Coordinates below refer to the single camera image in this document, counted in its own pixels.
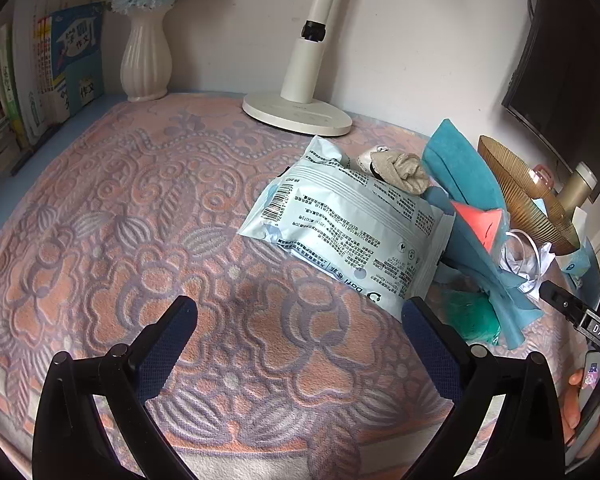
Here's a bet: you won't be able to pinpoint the green mesh scrunchie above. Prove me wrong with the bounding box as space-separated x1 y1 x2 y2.
441 289 501 344

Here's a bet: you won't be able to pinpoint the light blue cleaning cloth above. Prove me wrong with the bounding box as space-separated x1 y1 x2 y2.
424 186 543 350

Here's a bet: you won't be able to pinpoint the coral pink pouch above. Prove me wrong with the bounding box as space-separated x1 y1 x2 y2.
451 200 506 255

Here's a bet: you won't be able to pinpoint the light blue wipes pack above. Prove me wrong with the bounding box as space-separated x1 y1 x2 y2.
238 136 455 318

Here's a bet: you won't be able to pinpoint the teal cloth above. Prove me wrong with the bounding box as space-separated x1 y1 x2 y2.
422 118 506 210

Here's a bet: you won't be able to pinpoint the beige socks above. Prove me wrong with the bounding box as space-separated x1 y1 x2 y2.
355 145 430 196

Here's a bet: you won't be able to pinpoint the person hand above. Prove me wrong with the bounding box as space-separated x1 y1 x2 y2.
562 368 600 458

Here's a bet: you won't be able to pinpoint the brown ribbed glass bowl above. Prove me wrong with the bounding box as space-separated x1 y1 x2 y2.
478 136 580 256

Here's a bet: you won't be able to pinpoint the gold cylinder bottle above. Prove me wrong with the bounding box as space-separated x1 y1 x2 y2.
557 162 597 217

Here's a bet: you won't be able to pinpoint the black monitor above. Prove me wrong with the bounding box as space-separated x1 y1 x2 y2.
502 0 600 196

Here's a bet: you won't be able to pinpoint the pink patterned towel mat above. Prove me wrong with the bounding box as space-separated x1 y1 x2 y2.
0 91 594 480

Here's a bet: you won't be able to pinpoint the black pen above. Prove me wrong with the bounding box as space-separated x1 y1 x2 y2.
9 126 59 177

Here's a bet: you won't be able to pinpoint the white desk lamp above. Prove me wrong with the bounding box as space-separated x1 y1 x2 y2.
242 0 352 138

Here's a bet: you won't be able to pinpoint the white colourful spine book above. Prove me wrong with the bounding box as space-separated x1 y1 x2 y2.
12 0 65 145

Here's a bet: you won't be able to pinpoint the white ribbed vase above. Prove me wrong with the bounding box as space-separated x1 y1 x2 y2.
120 6 173 102

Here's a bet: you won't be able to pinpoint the blue cover workbook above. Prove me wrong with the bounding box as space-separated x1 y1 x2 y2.
48 2 105 124

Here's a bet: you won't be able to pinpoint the green spine book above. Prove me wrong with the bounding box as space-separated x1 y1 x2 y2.
0 23 29 150

